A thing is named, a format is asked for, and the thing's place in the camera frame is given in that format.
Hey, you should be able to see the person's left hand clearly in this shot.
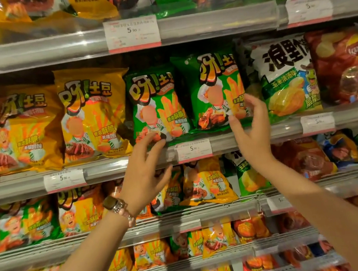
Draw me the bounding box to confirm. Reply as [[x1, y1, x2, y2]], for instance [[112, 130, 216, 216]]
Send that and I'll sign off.
[[110, 128, 180, 220]]

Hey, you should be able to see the person's right hand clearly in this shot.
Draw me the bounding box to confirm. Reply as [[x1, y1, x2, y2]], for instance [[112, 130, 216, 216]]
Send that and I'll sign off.
[[225, 90, 277, 171]]

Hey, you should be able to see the red Lay's chip bag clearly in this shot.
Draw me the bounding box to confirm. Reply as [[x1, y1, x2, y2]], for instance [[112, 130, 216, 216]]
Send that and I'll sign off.
[[304, 25, 358, 109], [270, 134, 340, 187]]

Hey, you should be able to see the person's left forearm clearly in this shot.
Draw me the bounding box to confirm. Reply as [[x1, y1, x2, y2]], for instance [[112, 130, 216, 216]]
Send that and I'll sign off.
[[13, 208, 143, 271]]

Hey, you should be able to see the person's right forearm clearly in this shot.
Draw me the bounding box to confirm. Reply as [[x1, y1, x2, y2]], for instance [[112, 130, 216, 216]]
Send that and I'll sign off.
[[251, 146, 358, 271]]

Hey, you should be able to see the black smart watch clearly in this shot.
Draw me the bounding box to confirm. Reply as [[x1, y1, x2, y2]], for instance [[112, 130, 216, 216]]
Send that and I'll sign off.
[[101, 194, 124, 215]]

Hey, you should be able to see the pink bead bracelet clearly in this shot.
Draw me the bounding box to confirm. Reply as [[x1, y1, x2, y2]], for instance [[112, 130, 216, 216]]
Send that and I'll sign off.
[[110, 198, 138, 231]]

